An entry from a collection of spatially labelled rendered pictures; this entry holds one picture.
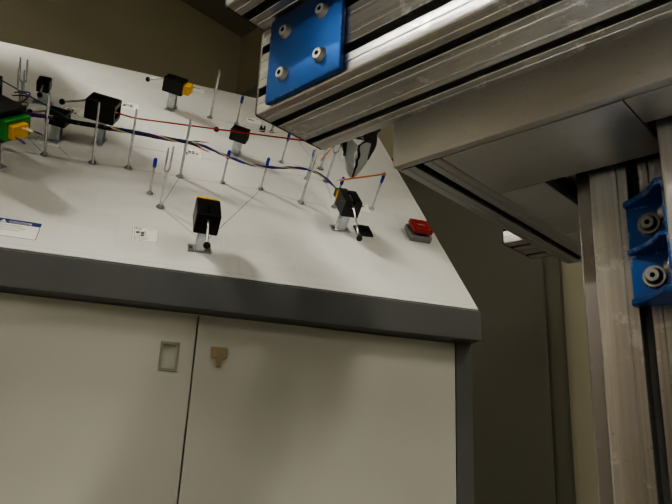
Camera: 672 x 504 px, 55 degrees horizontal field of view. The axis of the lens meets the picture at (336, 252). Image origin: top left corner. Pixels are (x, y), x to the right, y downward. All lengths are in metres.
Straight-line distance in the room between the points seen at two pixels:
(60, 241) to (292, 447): 0.57
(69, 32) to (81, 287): 3.50
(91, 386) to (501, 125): 0.89
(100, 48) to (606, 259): 4.28
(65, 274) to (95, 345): 0.14
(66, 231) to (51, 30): 3.33
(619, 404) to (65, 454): 0.91
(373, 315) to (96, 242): 0.55
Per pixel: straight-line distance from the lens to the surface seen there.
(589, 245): 0.61
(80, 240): 1.27
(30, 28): 4.49
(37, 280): 1.21
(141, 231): 1.32
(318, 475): 1.28
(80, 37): 4.63
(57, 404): 1.22
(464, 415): 1.42
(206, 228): 1.22
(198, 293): 1.21
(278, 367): 1.27
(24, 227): 1.29
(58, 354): 1.23
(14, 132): 1.37
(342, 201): 1.46
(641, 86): 0.49
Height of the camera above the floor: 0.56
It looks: 17 degrees up
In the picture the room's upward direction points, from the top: 3 degrees clockwise
